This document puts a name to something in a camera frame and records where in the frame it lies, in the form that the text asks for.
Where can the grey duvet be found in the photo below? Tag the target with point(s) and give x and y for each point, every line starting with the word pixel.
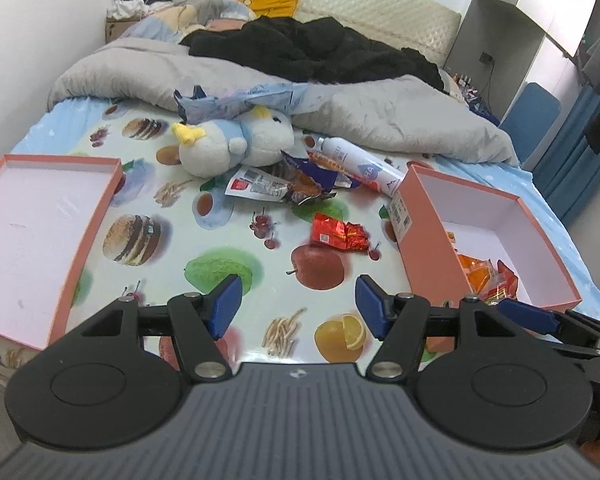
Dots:
pixel 370 105

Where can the red orange snack packet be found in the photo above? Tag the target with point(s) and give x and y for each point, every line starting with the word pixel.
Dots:
pixel 502 285

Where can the blue white plush toy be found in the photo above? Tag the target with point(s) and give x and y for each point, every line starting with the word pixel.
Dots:
pixel 225 145

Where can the fruit print mat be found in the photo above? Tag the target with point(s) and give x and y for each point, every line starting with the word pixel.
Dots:
pixel 205 245

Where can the black jacket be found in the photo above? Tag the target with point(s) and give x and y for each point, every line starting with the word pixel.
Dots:
pixel 305 50

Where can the blue chair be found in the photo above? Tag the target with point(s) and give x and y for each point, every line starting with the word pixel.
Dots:
pixel 527 115

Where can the blue curtain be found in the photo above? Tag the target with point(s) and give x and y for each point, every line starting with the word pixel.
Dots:
pixel 570 160

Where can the brown blue snack packet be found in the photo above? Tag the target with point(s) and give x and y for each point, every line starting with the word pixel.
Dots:
pixel 305 180

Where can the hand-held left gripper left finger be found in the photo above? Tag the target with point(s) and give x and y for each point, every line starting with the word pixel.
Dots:
pixel 226 305

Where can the orange striped snack packet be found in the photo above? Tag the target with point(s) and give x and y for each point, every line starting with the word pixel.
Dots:
pixel 332 165

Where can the cream quilted headboard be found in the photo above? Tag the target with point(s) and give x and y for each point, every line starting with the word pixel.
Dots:
pixel 380 7

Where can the wall power outlet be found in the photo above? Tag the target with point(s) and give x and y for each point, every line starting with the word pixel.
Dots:
pixel 488 58

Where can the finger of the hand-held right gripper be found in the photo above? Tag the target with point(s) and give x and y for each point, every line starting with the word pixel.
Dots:
pixel 527 316

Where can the pile of clothes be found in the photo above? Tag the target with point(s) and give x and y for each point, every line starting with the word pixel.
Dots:
pixel 135 2

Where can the white spray bottle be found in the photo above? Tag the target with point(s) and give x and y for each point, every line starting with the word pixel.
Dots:
pixel 360 162

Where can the cartoon print blanket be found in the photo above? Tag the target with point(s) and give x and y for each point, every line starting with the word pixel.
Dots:
pixel 180 17

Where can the pink cardboard box lid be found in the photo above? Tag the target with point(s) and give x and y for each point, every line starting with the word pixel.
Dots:
pixel 35 230

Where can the pink cardboard box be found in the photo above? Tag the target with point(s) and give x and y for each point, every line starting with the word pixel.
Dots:
pixel 495 210

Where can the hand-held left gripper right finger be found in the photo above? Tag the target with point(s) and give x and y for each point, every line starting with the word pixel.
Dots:
pixel 372 310

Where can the red foil snack packet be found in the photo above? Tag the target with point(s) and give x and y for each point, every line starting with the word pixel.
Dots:
pixel 337 232

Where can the white red snack packet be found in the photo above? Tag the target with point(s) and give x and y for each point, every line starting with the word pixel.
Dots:
pixel 255 185

